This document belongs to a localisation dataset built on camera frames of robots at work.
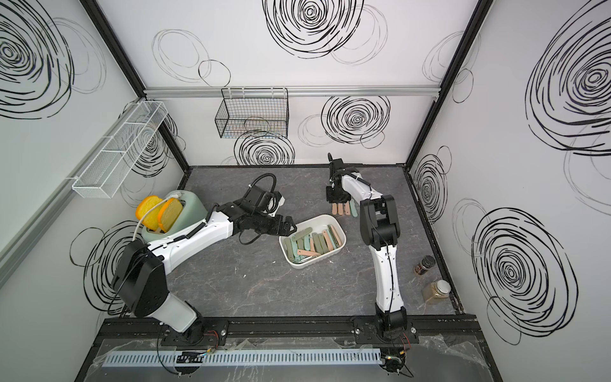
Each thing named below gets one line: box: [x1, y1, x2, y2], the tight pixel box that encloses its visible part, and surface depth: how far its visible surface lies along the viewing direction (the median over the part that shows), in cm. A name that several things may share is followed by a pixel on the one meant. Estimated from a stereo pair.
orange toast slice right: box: [157, 197, 183, 234], surface depth 80 cm
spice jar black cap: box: [420, 254, 436, 269], surface depth 80 cm
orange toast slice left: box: [135, 194, 164, 219], surface depth 80 cm
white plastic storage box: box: [279, 214, 347, 269], surface depth 94 cm
